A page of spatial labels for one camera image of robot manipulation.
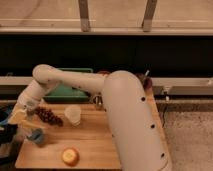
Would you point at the blue plastic cup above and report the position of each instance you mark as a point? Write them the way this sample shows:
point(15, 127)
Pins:
point(37, 136)

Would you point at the clear plastic cup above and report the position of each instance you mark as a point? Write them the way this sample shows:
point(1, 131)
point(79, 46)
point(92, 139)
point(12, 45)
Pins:
point(73, 114)

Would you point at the small metal cup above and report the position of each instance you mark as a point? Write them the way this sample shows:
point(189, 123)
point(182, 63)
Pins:
point(97, 100)

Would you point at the green plastic tray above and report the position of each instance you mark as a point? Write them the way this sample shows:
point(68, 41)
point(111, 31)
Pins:
point(65, 94)

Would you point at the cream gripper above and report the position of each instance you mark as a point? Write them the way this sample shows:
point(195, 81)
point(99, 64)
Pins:
point(17, 116)

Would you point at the blue black device at left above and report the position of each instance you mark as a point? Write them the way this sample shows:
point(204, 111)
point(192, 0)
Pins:
point(7, 131)

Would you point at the yellow orange apple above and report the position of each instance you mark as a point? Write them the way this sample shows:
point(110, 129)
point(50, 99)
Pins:
point(70, 156)

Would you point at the bunch of dark grapes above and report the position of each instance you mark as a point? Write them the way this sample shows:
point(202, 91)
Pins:
point(47, 116)

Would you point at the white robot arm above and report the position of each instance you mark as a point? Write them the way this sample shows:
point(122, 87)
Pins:
point(136, 136)

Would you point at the yellow banana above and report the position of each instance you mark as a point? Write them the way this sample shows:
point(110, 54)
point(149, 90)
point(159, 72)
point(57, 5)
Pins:
point(31, 125)

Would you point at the dark purple bowl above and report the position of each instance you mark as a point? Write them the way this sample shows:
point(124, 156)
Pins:
point(145, 80)

